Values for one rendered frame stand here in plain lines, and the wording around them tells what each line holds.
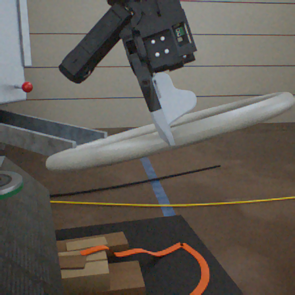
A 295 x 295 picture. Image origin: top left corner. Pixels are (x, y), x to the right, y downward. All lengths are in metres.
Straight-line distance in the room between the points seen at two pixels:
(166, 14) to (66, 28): 5.42
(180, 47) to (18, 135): 0.61
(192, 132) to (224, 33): 5.76
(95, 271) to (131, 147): 1.47
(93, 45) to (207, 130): 0.18
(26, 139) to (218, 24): 5.45
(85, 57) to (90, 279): 1.56
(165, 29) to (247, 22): 5.94
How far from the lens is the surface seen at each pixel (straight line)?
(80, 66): 0.46
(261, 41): 6.47
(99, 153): 0.51
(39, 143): 0.89
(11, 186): 1.18
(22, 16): 1.16
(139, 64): 0.43
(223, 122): 0.50
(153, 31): 0.44
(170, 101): 0.44
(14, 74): 1.14
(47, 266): 1.17
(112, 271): 2.09
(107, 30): 0.46
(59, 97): 5.92
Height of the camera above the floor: 1.29
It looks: 16 degrees down
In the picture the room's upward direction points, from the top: straight up
